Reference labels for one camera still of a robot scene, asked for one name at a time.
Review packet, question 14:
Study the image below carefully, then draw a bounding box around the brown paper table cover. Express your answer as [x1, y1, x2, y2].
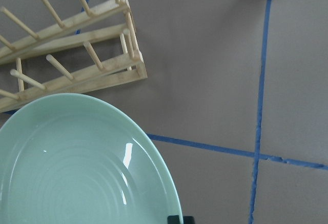
[0, 0, 328, 224]

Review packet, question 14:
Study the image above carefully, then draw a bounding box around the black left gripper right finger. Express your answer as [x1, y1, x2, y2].
[183, 216, 196, 224]

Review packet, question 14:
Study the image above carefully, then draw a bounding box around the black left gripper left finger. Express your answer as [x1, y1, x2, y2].
[167, 215, 180, 224]

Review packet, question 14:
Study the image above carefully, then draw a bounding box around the wooden plate rack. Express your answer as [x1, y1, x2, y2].
[1, 0, 147, 112]

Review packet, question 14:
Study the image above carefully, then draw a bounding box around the light green plate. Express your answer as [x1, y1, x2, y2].
[1, 94, 183, 223]

